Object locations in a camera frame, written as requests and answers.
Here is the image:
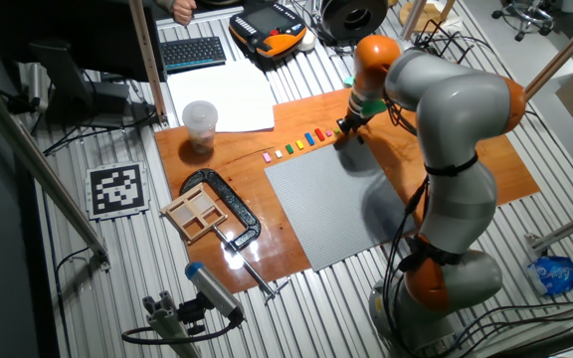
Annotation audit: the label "black and white marker board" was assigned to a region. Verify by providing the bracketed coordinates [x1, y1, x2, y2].
[85, 161, 152, 222]

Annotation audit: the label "black cable bundle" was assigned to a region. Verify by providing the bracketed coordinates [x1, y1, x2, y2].
[440, 292, 573, 358]

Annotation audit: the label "office chair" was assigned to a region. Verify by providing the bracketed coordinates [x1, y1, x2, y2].
[490, 0, 556, 43]

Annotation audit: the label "black wire rack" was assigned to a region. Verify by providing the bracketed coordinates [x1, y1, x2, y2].
[413, 19, 467, 56]

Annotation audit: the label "person's hand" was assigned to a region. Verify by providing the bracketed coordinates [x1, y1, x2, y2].
[171, 0, 198, 27]

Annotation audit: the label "grey metal bar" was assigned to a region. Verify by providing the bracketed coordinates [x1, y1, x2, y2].
[155, 5, 246, 29]

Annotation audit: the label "orange and black teach pendant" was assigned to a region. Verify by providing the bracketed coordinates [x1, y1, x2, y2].
[228, 2, 308, 60]

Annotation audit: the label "grey Lego baseplate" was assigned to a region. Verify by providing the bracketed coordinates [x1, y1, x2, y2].
[264, 142, 417, 272]

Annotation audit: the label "metal post with base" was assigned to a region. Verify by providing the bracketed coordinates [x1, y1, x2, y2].
[399, 0, 428, 42]

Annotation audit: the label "black C-clamp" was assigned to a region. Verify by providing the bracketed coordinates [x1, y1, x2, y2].
[179, 167, 291, 304]

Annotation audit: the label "blue plastic bag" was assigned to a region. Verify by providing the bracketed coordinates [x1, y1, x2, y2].
[525, 255, 573, 297]

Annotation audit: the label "wooden stool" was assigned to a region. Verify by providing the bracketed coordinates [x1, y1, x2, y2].
[398, 0, 460, 34]

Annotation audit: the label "black camera cable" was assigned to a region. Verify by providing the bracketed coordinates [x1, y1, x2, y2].
[120, 317, 246, 345]

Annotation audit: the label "grey camera with blue cap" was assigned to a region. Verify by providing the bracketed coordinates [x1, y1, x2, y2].
[184, 262, 246, 322]

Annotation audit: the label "white printed paper sheets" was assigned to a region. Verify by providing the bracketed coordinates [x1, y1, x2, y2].
[166, 62, 278, 134]

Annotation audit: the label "aluminium camera bracket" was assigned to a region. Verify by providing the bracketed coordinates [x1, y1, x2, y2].
[141, 290, 203, 358]

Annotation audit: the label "small wooden tray frame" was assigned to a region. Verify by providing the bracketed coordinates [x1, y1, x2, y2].
[160, 182, 229, 245]

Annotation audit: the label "black filament spool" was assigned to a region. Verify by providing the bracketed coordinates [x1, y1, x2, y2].
[319, 0, 390, 43]

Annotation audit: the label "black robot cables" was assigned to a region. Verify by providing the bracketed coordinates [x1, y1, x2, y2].
[380, 93, 432, 358]

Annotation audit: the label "black monitor stand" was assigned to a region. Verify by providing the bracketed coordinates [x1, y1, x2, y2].
[27, 42, 133, 128]

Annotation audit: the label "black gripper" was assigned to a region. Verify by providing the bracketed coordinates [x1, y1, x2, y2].
[335, 111, 368, 149]

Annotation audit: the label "white computer mouse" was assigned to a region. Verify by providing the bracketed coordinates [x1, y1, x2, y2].
[296, 30, 317, 54]

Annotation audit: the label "dark computer monitor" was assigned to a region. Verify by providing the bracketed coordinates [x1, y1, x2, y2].
[0, 0, 168, 84]

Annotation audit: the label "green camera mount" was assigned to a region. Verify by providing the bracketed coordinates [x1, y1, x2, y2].
[344, 75, 388, 116]

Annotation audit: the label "black keyboard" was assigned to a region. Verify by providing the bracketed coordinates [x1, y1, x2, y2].
[159, 36, 228, 75]

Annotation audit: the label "aluminium frame post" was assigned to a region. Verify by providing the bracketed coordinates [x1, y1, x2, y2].
[0, 69, 111, 272]
[127, 0, 169, 128]
[524, 203, 573, 255]
[522, 4, 573, 100]

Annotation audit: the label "wooden board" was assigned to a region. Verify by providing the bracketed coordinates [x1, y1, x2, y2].
[154, 88, 541, 294]

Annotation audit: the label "clear plastic cup with lid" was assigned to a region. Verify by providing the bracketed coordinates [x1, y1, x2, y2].
[181, 99, 219, 155]

